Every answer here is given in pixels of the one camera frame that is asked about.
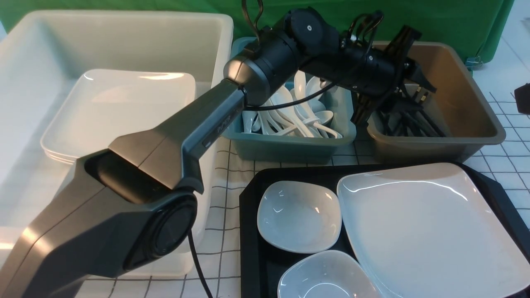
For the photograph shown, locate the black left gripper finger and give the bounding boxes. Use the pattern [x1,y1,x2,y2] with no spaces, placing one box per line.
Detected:
[385,25,422,62]
[351,93,392,127]

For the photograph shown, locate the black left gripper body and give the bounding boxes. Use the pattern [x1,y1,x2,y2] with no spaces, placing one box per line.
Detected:
[340,43,414,97]

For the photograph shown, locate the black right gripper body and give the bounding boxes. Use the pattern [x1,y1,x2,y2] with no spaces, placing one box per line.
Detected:
[514,83,530,115]

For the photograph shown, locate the white bowl tray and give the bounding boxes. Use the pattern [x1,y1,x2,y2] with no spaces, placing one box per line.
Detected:
[257,180,342,254]
[277,250,383,298]

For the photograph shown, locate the large white square plate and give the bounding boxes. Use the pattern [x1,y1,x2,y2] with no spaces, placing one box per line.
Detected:
[337,163,529,298]

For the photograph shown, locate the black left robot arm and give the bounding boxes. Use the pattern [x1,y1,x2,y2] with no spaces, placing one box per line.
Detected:
[1,1,422,298]

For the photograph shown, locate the metal binder clip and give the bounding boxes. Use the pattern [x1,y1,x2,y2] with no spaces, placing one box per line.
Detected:
[465,56,484,72]

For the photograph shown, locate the pile of black chopsticks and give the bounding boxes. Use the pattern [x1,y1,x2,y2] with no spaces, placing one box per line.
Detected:
[373,83,447,137]

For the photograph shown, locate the brown plastic bin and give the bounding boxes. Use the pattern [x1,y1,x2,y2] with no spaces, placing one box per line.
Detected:
[366,41,506,164]

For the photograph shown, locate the pile of white spoons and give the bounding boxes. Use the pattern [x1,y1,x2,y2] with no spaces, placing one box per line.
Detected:
[243,71,343,138]

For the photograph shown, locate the white grid tablecloth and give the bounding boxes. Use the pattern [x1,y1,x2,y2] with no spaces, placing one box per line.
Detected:
[78,93,529,298]

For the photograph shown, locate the green cloth backdrop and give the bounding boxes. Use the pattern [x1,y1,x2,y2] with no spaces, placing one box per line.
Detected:
[0,0,513,62]

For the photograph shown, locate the teal plastic bin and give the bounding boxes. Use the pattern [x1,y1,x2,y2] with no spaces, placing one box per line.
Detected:
[220,37,357,164]

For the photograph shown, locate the black serving tray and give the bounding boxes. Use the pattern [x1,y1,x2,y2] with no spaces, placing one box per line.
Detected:
[240,163,529,298]

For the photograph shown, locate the stack of white plates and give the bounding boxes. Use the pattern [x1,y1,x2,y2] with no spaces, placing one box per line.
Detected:
[41,69,196,160]

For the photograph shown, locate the large white plastic bin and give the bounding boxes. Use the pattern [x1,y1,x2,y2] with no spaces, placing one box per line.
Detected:
[0,11,234,264]

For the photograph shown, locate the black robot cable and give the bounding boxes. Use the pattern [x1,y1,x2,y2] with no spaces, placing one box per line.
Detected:
[188,0,385,298]

